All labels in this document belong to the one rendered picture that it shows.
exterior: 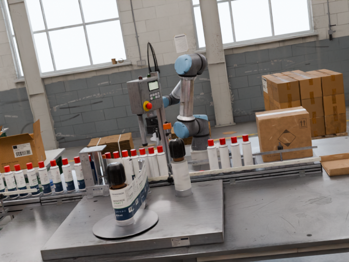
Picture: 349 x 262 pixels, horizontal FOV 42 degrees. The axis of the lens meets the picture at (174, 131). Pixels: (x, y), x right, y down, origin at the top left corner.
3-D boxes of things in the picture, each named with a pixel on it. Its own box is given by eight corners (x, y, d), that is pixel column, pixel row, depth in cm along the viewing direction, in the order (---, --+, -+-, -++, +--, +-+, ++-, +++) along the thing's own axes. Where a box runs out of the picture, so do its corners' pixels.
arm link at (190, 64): (200, 136, 304) (203, 54, 287) (184, 142, 293) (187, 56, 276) (186, 132, 312) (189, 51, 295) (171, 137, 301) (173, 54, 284)
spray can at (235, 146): (233, 173, 262) (229, 138, 258) (233, 170, 267) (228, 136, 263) (243, 171, 261) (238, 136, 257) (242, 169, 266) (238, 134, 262)
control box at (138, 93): (131, 114, 268) (125, 82, 264) (151, 107, 280) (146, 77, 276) (144, 114, 261) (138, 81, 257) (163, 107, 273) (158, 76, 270)
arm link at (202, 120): (213, 132, 311) (211, 112, 308) (200, 136, 302) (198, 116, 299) (200, 131, 319) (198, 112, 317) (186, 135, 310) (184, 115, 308)
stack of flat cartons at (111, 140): (90, 168, 671) (85, 146, 664) (94, 158, 723) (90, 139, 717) (133, 160, 671) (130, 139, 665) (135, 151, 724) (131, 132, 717)
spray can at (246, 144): (245, 171, 262) (240, 136, 258) (244, 168, 267) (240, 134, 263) (254, 170, 261) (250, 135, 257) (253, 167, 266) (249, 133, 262)
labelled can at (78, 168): (78, 191, 275) (70, 158, 270) (80, 188, 280) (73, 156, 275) (86, 190, 274) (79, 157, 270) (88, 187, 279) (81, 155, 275)
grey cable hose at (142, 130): (142, 146, 276) (135, 112, 271) (143, 145, 279) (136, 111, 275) (147, 146, 275) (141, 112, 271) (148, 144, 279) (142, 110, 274)
